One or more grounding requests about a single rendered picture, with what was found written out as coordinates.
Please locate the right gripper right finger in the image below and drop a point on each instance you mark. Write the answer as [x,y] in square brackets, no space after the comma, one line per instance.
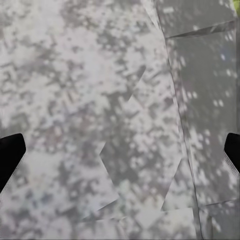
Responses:
[232,149]

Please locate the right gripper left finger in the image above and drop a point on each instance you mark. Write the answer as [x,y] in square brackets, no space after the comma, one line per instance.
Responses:
[12,149]

